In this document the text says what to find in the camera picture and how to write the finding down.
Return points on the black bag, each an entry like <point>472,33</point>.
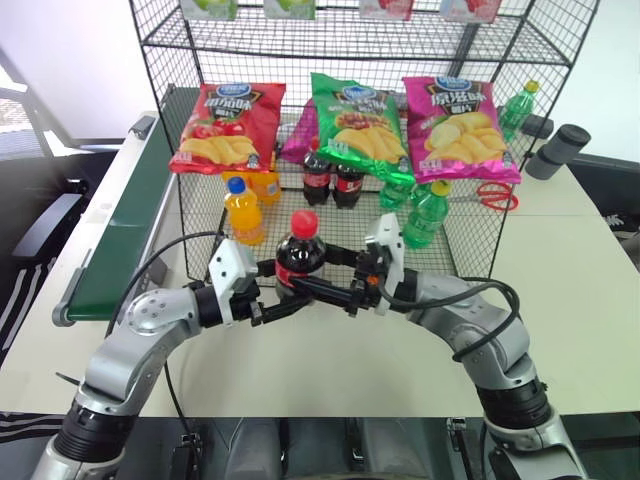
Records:
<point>610,190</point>

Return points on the green conveyor belt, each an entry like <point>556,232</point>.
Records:
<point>135,200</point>

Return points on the red printed box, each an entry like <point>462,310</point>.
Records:
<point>470,9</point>
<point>386,7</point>

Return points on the cola bottle with red cap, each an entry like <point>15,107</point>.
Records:
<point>300,252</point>

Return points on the dark grey rounded housing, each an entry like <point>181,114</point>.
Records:
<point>255,450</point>
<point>395,450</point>

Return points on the cola bottle with red label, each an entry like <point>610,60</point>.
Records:
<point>348,187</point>
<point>316,180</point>

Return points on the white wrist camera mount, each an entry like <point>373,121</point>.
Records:
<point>391,235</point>
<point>230,270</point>

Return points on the magenta potato chips bag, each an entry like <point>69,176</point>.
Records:
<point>460,130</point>
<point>297,145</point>

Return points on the grey black cylinder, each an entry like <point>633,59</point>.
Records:
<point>555,150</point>

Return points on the black office chair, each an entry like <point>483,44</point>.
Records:
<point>35,210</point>

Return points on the black white striped cloth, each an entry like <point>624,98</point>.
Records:
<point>25,425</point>

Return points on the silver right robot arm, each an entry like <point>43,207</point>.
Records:
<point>450,302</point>

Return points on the green printed box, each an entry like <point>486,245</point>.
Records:
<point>290,6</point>
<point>210,7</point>

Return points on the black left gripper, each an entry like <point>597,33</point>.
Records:
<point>246,302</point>

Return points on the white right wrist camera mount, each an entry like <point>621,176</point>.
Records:
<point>391,235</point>

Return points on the orange soda bottle blue cap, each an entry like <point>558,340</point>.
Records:
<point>245,215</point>

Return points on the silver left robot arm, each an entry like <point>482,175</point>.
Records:
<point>150,312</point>

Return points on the red potato chips bag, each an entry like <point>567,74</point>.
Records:
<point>225,130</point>

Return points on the green soda bottle yellow cap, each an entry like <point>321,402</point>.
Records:
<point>425,220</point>
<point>517,112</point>

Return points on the green potato chips bag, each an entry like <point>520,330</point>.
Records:
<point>360,130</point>

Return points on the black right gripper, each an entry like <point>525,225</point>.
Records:
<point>366,282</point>

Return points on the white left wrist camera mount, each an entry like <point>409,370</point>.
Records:
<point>230,270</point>

